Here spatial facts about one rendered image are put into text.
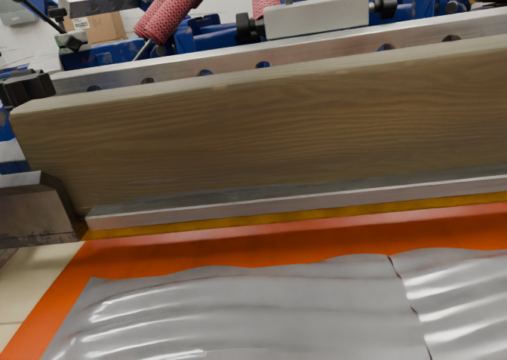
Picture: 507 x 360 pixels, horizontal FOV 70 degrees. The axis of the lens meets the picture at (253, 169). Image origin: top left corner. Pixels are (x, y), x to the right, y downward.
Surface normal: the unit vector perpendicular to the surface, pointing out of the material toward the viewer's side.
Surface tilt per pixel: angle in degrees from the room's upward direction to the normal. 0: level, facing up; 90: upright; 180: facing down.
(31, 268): 0
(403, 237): 0
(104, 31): 90
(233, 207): 90
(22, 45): 90
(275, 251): 0
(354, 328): 32
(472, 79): 90
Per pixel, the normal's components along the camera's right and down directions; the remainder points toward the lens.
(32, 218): -0.05, 0.45
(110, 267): -0.15, -0.88
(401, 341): -0.14, -0.46
